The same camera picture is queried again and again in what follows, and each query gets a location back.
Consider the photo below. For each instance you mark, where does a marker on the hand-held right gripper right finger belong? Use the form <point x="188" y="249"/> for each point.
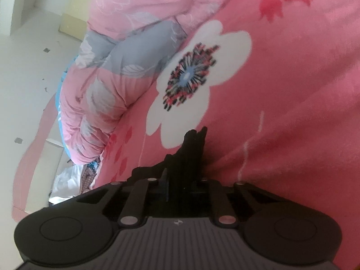
<point x="216" y="202"/>

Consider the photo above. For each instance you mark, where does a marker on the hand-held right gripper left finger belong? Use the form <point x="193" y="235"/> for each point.
<point x="165" y="187"/>

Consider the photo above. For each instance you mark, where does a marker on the black garment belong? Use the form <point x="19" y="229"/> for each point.
<point x="191" y="157"/>

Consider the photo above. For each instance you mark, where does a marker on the white patterned cloth heap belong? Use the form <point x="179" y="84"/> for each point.
<point x="73" y="180"/>

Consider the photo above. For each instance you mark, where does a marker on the pink floral bed blanket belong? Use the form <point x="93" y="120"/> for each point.
<point x="281" y="90"/>

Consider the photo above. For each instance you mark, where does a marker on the pink white headboard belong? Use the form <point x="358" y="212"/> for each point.
<point x="33" y="174"/>

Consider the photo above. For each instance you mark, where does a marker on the pink grey floral quilt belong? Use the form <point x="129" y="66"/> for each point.
<point x="112" y="62"/>

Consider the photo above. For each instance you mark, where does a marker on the blue printed pillow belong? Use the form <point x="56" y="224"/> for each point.
<point x="59" y="101"/>

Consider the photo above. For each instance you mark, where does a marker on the cream wardrobe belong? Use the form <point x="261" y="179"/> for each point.
<point x="78" y="14"/>

